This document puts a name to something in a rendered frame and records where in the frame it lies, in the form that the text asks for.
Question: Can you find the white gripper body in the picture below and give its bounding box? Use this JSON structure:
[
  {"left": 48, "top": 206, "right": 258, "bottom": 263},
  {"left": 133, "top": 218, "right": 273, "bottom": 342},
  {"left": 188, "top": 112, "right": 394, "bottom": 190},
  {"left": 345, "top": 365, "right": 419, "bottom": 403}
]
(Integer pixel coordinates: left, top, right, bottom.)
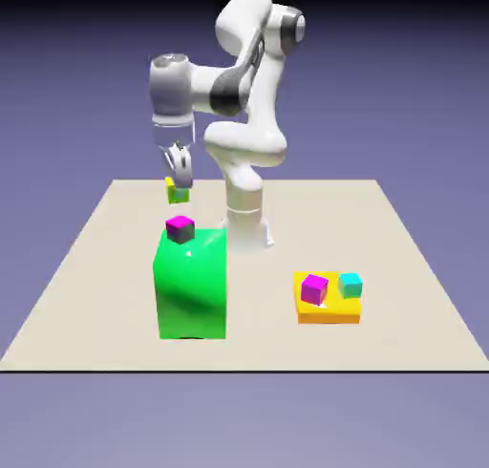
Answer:
[{"left": 162, "top": 141, "right": 195, "bottom": 189}]

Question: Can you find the small cyan cube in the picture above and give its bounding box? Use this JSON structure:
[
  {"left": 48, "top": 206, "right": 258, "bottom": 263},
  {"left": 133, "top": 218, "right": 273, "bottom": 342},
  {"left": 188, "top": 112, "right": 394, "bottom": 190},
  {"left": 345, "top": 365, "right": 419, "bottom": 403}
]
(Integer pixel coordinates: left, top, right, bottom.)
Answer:
[{"left": 337, "top": 271, "right": 364, "bottom": 300}]

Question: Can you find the small yellow cube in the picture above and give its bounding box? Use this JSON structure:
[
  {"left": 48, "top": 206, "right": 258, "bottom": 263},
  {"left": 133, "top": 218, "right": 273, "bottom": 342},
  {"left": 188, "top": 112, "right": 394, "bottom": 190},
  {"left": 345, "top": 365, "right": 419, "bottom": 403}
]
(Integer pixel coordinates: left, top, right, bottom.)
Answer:
[{"left": 164, "top": 176, "right": 191, "bottom": 205}]

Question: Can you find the small magenta cube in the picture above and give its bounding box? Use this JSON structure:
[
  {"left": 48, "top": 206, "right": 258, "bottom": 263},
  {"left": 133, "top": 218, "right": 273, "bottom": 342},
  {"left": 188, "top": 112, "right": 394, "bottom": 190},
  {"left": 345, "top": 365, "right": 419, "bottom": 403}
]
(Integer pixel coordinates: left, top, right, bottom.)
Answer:
[
  {"left": 164, "top": 215, "right": 196, "bottom": 245},
  {"left": 300, "top": 273, "right": 330, "bottom": 308}
]

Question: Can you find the large green box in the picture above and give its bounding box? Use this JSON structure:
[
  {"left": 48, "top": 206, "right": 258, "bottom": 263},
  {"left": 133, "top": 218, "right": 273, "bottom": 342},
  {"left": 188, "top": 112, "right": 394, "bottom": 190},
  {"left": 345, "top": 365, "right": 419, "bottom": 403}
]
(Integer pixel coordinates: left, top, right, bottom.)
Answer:
[{"left": 152, "top": 227, "right": 228, "bottom": 341}]

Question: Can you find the large yellow box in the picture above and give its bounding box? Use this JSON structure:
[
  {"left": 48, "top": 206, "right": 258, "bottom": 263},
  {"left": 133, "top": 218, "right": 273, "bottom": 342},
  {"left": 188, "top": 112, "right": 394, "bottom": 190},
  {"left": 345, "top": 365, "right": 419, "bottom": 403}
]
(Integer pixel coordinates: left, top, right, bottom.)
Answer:
[{"left": 293, "top": 270, "right": 363, "bottom": 326}]

